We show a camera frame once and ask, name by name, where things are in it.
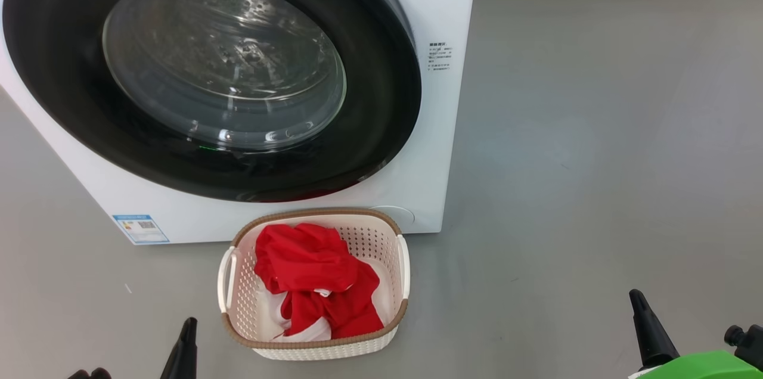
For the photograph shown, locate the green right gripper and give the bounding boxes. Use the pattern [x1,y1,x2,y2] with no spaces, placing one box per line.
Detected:
[629,288,763,379]

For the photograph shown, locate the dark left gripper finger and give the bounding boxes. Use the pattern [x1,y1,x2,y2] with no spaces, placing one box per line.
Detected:
[160,317,198,379]

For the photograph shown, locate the red and white garment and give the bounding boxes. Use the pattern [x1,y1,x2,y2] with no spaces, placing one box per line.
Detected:
[271,260,385,343]

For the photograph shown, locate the dark washing machine door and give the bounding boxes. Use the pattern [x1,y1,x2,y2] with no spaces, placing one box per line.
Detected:
[2,0,423,203]

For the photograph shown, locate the cream perforated laundry basket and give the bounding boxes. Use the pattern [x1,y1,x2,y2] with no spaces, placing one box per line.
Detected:
[217,207,411,361]

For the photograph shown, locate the white front-load washing machine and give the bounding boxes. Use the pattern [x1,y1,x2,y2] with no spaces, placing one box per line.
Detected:
[0,0,480,246]

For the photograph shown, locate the blue energy label sticker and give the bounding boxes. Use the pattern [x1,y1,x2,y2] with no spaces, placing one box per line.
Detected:
[112,214,170,244]

